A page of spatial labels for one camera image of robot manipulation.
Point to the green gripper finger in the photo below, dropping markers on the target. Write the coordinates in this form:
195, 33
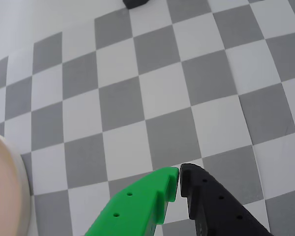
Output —
137, 206

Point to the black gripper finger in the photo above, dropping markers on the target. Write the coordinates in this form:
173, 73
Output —
216, 211

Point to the pink round plate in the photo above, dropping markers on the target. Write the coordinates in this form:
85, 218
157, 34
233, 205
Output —
5, 186

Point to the grey checkerboard mat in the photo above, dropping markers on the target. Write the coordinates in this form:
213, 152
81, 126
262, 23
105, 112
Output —
162, 86

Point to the black stand foot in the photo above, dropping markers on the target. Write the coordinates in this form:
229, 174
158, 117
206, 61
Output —
135, 3

